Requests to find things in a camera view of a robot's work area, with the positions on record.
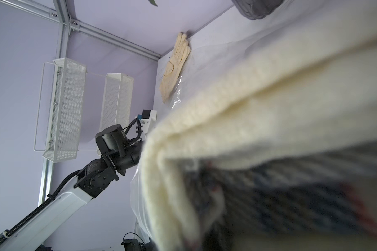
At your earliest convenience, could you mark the beige leather glove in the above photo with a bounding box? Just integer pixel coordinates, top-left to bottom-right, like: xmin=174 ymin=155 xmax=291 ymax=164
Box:
xmin=159 ymin=32 xmax=191 ymax=104

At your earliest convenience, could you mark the dark purple glass vase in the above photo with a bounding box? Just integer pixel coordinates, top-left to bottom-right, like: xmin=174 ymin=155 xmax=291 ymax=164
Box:
xmin=232 ymin=0 xmax=284 ymax=20

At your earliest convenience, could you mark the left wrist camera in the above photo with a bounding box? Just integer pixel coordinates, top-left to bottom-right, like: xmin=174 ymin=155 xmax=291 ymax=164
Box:
xmin=136 ymin=109 xmax=157 ymax=134

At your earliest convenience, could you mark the yellow flower bouquet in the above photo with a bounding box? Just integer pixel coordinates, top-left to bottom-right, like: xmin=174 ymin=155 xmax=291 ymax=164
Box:
xmin=149 ymin=0 xmax=158 ymax=7

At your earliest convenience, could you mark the white mesh two-tier shelf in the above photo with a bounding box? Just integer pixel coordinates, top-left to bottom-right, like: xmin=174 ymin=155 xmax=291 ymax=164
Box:
xmin=41 ymin=58 xmax=134 ymax=163

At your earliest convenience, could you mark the cream navy striped scarf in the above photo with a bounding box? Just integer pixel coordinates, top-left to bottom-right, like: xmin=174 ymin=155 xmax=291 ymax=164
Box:
xmin=139 ymin=1 xmax=377 ymax=251

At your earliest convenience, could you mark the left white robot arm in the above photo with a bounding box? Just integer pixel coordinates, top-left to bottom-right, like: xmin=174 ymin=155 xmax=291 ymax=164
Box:
xmin=0 ymin=119 xmax=143 ymax=251

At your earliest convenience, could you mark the clear plastic vacuum bag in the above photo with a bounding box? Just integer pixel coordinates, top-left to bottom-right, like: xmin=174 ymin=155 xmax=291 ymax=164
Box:
xmin=130 ymin=76 xmax=182 ymax=243

